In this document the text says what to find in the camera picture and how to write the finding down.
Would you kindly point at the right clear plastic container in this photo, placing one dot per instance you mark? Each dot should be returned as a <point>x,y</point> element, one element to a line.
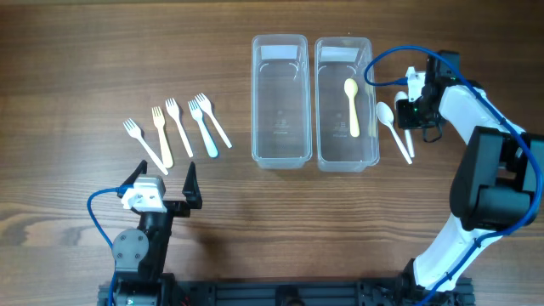
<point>337,59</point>

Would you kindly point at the light blue plastic fork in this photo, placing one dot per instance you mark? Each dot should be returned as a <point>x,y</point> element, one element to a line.
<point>197,115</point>

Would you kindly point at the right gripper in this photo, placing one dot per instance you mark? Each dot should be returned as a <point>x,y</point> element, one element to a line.
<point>405,121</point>

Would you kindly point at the yellow plastic spoon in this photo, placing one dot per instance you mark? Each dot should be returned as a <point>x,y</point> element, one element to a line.
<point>351,89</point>

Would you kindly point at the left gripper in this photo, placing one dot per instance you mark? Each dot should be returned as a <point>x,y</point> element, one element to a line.
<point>183,208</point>

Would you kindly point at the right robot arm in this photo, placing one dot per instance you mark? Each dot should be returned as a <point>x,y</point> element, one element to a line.
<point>498,186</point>

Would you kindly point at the white spoon container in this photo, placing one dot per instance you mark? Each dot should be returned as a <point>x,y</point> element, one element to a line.
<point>386,117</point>

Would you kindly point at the left clear plastic container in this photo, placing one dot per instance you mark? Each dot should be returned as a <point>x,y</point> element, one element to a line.
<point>281,109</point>

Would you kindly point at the clear plastic container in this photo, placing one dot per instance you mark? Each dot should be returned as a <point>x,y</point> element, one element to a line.
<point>281,109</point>
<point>337,59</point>

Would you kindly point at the yellow plastic fork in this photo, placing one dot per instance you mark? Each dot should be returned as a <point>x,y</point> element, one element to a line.
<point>159,122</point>

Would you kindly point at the white plastic fork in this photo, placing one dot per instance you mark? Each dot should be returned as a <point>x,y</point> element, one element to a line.
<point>174,111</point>
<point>206,105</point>
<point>135,132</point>

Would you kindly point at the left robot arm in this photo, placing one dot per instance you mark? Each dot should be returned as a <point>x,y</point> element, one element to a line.
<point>140,253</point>

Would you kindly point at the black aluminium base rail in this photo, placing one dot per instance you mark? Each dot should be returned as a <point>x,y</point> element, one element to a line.
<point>365,292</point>

